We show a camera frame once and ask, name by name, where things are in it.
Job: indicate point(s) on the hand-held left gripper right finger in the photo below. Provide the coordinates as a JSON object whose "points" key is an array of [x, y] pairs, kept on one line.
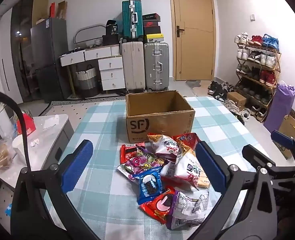
{"points": [[210, 165]]}

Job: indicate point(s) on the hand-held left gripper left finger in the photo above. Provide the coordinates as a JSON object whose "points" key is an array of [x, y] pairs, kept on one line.
{"points": [[77, 165]]}

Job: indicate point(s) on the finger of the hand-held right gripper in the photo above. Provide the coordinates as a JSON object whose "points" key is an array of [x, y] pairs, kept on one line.
{"points": [[256, 155], [282, 140]]}

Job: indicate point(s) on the cream biscuit packet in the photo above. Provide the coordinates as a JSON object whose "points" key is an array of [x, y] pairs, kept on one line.
{"points": [[203, 182]]}

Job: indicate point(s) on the white red noodle snack packet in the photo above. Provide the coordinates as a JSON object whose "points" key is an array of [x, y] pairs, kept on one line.
{"points": [[165, 145], [185, 167]]}

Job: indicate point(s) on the red blue snack packet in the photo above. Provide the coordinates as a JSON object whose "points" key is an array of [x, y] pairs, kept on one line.
{"points": [[187, 138]]}

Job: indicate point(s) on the white purple snack packet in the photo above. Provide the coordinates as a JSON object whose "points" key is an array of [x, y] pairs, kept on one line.
{"points": [[187, 210]]}

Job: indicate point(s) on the red chocolate wafer packet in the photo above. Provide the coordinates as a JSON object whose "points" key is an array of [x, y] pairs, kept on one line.
{"points": [[127, 152]]}

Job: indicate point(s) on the purple candy packet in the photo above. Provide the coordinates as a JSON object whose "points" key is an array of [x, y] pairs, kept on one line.
{"points": [[137, 166]]}

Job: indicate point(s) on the blue cookie packet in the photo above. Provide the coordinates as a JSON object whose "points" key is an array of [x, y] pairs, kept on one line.
{"points": [[148, 185]]}

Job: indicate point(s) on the red cookie packet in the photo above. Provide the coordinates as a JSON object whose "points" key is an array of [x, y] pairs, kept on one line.
{"points": [[157, 205]]}

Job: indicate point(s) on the brown cardboard box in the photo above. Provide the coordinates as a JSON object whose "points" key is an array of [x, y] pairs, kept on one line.
{"points": [[142, 127]]}

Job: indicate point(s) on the printed cardboard box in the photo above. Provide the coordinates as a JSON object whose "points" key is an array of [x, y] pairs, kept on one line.
{"points": [[291, 127]]}

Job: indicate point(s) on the purple bag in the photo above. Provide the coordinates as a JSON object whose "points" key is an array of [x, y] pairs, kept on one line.
{"points": [[280, 107]]}

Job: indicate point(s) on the grey white side table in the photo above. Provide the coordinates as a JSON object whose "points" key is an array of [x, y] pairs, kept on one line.
{"points": [[50, 135]]}

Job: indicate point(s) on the white paper sheet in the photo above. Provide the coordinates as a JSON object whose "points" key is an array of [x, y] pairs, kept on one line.
{"points": [[51, 122]]}

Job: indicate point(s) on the small cardboard box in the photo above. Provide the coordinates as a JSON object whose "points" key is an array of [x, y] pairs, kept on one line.
{"points": [[237, 100]]}

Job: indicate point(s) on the black white patterned rug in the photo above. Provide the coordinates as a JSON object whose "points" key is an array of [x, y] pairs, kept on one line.
{"points": [[62, 106]]}

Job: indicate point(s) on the red gift box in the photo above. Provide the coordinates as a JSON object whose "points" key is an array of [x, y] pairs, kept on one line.
{"points": [[28, 126]]}

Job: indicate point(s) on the pile of loose sneakers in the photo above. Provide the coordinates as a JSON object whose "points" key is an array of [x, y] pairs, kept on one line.
{"points": [[222, 90]]}

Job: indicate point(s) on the clear food bag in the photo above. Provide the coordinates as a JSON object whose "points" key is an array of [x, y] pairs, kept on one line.
{"points": [[1, 155]]}

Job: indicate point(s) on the wooden shoe rack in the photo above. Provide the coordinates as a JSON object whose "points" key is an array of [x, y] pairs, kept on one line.
{"points": [[277, 62]]}

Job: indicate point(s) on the shoe rack with shoes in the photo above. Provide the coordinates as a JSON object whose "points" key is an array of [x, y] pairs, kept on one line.
{"points": [[262, 57]]}

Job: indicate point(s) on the white grey laundry basket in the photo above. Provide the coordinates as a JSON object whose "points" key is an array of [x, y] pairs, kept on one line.
{"points": [[87, 80]]}

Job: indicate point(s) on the white kettle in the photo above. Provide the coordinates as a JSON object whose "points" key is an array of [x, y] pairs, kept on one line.
{"points": [[1, 120]]}

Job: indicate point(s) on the white drawer dresser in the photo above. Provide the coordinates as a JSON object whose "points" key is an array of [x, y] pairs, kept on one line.
{"points": [[110, 63]]}

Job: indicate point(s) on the grey refrigerator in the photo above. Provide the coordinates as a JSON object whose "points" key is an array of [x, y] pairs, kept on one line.
{"points": [[50, 55]]}

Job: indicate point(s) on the silver suitcase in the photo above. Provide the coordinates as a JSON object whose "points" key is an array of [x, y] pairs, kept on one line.
{"points": [[156, 65]]}

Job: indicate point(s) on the beige suitcase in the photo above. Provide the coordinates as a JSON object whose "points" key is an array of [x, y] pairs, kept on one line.
{"points": [[133, 65]]}

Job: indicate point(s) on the dark tall cabinet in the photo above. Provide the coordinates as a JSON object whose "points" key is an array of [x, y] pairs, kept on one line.
{"points": [[22, 55]]}

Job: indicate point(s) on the black flat box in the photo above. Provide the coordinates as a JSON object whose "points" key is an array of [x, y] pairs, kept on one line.
{"points": [[111, 39]]}

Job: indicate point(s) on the wooden door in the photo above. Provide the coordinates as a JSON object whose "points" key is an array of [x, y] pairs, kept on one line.
{"points": [[195, 30]]}

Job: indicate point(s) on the white wardrobe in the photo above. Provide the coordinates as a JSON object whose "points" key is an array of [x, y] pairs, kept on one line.
{"points": [[0, 50]]}

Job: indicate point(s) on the black carton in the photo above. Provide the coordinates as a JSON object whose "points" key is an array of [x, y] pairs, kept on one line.
{"points": [[112, 27]]}

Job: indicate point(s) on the red black shoe box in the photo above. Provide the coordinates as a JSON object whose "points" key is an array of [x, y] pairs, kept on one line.
{"points": [[151, 24]]}

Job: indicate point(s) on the teal suitcase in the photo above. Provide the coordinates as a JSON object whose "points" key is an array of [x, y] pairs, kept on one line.
{"points": [[132, 20]]}

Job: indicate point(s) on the brown paper bag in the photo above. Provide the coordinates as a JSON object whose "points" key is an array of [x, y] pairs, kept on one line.
{"points": [[62, 10]]}

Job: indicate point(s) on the red bag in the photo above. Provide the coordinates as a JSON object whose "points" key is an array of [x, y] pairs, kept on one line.
{"points": [[52, 10]]}

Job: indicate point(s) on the oval grey frame mirror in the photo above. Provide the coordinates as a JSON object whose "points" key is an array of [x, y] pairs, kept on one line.
{"points": [[90, 33]]}

